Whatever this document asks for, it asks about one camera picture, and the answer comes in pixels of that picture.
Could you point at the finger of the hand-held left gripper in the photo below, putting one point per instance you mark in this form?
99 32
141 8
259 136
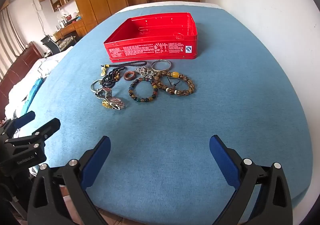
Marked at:
23 119
47 127

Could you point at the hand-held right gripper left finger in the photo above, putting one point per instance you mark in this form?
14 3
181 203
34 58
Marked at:
96 162

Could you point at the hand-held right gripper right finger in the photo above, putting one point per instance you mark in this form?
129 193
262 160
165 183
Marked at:
223 160

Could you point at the gold pendant charm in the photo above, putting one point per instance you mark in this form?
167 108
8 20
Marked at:
105 104

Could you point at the thin silver bangle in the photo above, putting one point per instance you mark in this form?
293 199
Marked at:
92 86

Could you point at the silver watch red face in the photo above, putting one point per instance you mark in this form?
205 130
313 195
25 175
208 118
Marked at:
106 91

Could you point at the black bead strand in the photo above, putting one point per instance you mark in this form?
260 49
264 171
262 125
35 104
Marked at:
110 78

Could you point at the wide silver bangle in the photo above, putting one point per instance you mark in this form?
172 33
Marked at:
156 68

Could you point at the red tin box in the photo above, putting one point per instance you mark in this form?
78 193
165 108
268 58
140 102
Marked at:
150 48

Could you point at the turquoise cloth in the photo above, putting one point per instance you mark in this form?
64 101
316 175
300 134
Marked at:
32 92

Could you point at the dark wooden headboard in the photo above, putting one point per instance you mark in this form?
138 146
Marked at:
20 67

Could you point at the wooden bed with white bedding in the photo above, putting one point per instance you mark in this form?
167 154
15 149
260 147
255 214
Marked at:
42 67

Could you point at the black office chair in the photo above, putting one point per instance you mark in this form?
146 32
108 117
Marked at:
51 45

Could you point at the beige curtain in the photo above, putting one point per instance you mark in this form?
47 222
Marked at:
10 40

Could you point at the wooden desk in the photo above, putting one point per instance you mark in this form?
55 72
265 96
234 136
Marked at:
72 28

